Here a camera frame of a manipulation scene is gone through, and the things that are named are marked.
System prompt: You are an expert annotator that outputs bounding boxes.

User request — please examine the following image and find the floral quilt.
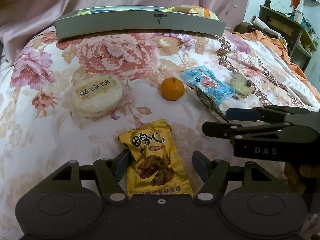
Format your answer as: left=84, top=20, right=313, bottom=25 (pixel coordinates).
left=1, top=30, right=319, bottom=239

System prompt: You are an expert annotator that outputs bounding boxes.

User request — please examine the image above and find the green mooncake in wrapper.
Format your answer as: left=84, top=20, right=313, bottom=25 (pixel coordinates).
left=229, top=73, right=254, bottom=99

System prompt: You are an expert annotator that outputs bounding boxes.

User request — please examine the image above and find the rolled white paper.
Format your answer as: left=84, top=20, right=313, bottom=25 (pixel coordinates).
left=251, top=15, right=283, bottom=38

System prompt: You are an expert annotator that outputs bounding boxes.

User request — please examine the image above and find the orange blanket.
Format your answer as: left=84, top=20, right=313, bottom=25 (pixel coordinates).
left=235, top=30, right=320, bottom=102

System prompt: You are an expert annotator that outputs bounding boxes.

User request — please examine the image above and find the yellow orange snack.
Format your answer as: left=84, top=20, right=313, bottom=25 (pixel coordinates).
left=168, top=5, right=219, bottom=20

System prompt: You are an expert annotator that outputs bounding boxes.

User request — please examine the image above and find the orange mandarin fruit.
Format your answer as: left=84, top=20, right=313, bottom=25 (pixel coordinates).
left=160, top=77, right=185, bottom=101

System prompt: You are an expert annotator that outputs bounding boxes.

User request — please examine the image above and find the blue shrimp snack packet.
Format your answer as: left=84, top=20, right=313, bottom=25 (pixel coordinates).
left=181, top=66, right=235, bottom=106

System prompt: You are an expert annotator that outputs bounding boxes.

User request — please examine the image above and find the white rice cracker packet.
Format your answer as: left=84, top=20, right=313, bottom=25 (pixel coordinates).
left=71, top=75, right=123, bottom=118

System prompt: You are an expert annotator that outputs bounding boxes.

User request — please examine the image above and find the grey snack box tray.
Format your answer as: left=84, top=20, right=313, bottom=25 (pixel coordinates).
left=55, top=5, right=226, bottom=40

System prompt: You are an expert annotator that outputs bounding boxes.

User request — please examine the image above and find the dark clear snack packet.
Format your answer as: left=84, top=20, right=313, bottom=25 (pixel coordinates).
left=189, top=85, right=229, bottom=123

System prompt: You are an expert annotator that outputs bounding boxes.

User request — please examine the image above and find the yellow duck snack packet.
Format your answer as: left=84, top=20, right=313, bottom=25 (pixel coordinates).
left=118, top=119, right=193, bottom=197

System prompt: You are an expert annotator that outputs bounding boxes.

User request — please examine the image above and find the dark wooden cabinet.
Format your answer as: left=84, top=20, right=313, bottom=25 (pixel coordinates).
left=259, top=0, right=317, bottom=71

